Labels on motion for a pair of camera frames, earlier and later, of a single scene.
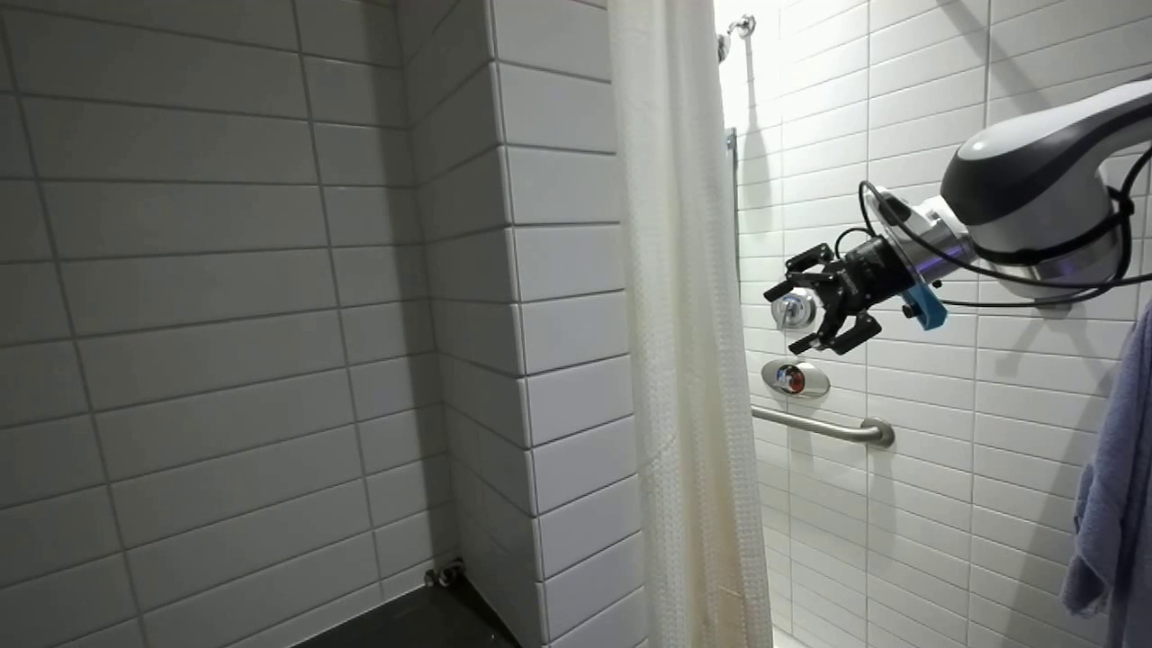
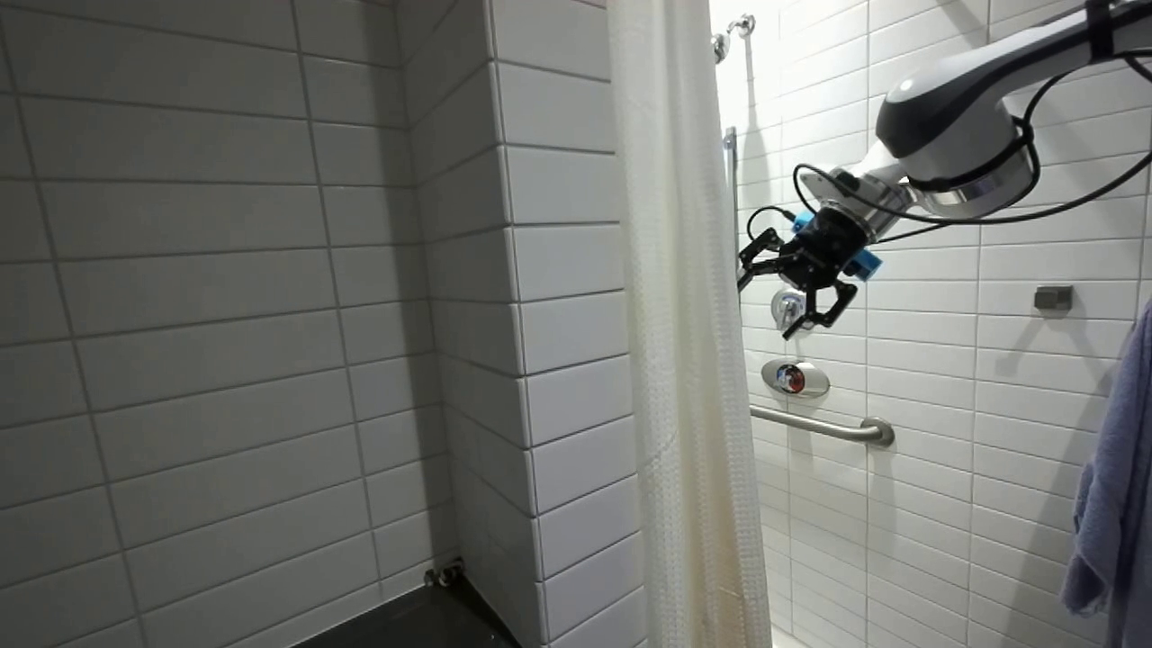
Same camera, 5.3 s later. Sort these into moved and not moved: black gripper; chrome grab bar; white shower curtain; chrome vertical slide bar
Moved: black gripper
Not moved: chrome grab bar; chrome vertical slide bar; white shower curtain
